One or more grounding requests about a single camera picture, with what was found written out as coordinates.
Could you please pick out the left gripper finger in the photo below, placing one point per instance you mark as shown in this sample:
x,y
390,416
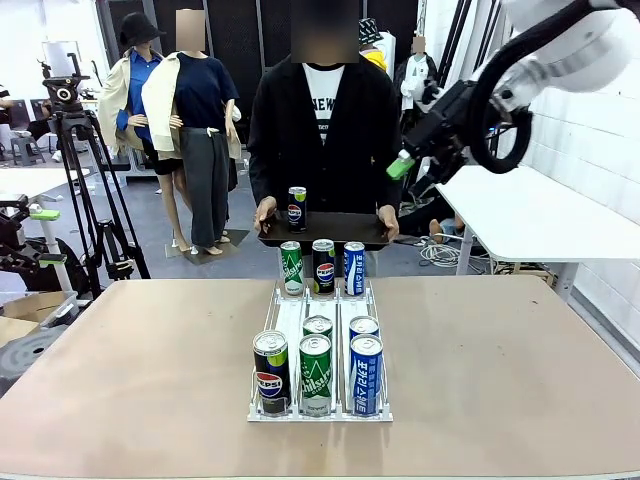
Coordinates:
x,y
45,215
52,259

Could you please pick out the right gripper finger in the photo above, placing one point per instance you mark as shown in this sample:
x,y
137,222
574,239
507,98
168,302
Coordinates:
x,y
400,167
432,182

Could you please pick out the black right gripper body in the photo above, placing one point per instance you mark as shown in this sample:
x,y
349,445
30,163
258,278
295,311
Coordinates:
x,y
445,120

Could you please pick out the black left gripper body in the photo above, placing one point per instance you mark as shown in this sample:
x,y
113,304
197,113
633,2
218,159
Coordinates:
x,y
12,225

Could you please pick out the black serving tray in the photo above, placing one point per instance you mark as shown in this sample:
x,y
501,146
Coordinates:
x,y
345,227

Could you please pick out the black Pepsi can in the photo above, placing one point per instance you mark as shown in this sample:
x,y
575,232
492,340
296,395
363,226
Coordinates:
x,y
323,270
297,212
270,380

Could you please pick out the person's left forearm black sleeve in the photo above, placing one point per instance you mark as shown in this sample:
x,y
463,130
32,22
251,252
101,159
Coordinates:
x,y
390,180

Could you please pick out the person's right forearm black sleeve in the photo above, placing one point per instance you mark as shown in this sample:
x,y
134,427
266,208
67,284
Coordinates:
x,y
261,175

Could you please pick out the person sitting on floor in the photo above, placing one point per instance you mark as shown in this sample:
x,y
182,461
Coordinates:
x,y
425,215

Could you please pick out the person in black cardigan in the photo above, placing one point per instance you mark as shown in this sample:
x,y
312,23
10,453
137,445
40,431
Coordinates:
x,y
285,140

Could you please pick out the person's left hand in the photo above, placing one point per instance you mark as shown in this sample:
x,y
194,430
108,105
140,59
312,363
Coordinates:
x,y
390,222

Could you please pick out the person's right hand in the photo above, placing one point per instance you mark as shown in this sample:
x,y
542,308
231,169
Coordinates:
x,y
265,212

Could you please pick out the black backpack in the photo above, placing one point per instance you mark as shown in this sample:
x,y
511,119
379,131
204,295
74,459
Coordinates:
x,y
30,280

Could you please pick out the figure in white jacket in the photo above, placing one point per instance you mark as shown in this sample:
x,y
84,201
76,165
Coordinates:
x,y
417,85

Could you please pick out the brown cardboard box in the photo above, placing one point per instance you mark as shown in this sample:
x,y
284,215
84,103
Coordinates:
x,y
35,307

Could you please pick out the grey step stool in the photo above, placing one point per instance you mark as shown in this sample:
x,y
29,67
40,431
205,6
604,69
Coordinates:
x,y
25,150

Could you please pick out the black slanted tripod stand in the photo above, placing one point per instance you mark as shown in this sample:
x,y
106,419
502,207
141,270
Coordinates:
x,y
452,50

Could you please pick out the mannequin yellow hoodie bucket hat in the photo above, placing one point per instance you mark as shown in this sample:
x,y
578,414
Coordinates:
x,y
375,55

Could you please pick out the blue Pocari Sweat can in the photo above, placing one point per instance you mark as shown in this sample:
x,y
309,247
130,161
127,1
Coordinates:
x,y
366,380
354,270
364,326

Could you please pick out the green Chilsung cider can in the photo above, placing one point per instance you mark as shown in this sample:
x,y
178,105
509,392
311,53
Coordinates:
x,y
292,272
318,326
315,380

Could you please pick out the white board panel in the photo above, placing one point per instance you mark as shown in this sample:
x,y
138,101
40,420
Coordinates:
x,y
57,57

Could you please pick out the mannequin black hat beige coat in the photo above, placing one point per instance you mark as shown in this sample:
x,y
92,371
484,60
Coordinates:
x,y
132,75

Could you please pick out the clear acrylic can rack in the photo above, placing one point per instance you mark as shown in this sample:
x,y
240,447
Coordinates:
x,y
290,320

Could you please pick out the mannequin navy tee cream jacket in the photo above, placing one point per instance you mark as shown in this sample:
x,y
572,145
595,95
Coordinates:
x,y
200,100

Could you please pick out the black round base plate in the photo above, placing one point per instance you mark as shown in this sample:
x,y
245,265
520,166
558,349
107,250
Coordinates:
x,y
25,355

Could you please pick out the black camera tripod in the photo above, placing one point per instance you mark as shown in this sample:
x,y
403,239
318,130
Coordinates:
x,y
65,92

